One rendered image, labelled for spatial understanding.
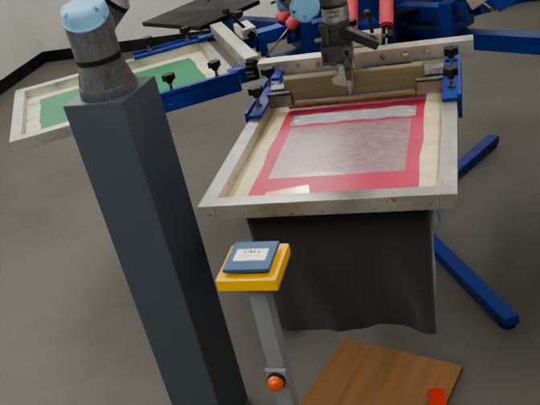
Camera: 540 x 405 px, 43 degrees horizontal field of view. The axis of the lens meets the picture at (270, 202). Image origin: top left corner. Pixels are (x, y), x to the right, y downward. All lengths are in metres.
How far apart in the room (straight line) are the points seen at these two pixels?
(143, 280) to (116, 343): 0.93
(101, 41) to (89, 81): 0.11
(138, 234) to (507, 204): 1.91
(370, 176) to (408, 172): 0.09
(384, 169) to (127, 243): 0.77
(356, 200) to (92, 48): 0.75
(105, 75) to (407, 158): 0.78
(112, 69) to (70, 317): 1.65
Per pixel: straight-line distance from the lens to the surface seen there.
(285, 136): 1.95
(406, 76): 2.01
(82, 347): 3.01
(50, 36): 7.36
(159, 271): 2.00
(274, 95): 2.07
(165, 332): 2.16
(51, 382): 2.91
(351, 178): 1.66
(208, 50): 2.77
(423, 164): 1.69
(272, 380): 1.58
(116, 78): 1.80
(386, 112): 1.97
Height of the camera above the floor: 1.74
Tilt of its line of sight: 29 degrees down
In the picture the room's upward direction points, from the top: 13 degrees counter-clockwise
